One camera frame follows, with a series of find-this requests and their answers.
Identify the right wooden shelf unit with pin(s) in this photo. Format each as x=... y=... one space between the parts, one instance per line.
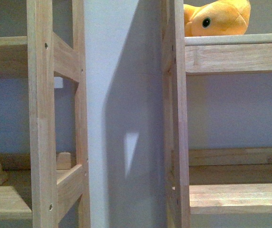
x=217 y=96

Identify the wooden shelf unit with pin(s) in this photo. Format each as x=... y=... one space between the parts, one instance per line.
x=43 y=122
x=217 y=96

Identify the left wooden shelf unit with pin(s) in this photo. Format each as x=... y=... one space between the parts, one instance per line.
x=43 y=122

